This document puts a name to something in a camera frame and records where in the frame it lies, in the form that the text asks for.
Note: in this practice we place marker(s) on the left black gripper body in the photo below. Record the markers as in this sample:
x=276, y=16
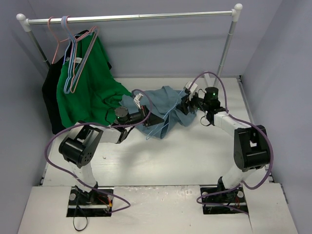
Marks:
x=147, y=116

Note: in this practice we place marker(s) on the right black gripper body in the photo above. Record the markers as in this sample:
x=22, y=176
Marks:
x=185, y=105

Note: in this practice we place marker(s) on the blue-grey t-shirt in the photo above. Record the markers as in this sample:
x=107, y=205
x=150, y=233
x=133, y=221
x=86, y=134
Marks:
x=168, y=109

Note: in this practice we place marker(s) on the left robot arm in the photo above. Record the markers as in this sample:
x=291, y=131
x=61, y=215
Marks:
x=79, y=146

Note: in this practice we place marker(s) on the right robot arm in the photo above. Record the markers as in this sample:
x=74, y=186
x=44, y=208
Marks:
x=252, y=150

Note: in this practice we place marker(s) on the green t-shirt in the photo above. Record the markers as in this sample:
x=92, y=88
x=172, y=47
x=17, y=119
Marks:
x=97, y=92

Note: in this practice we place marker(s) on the black t-shirt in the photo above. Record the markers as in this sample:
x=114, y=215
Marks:
x=49, y=89

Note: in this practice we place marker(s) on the silver clothes rack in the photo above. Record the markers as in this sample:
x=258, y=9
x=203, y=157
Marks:
x=234, y=13

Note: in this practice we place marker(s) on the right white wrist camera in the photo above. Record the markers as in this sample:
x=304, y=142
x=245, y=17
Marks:
x=190, y=88

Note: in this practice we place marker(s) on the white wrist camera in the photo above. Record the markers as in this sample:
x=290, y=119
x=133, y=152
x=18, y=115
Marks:
x=137, y=99
x=190, y=88

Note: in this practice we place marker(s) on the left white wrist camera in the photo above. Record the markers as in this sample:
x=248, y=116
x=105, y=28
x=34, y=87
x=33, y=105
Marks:
x=137, y=99

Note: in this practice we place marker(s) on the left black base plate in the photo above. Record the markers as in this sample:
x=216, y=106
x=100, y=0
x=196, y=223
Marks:
x=92, y=204

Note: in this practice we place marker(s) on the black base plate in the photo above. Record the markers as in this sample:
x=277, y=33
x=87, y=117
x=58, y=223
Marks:
x=92, y=204
x=214, y=203

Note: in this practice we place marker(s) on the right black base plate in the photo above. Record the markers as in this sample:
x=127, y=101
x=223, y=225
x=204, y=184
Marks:
x=214, y=203

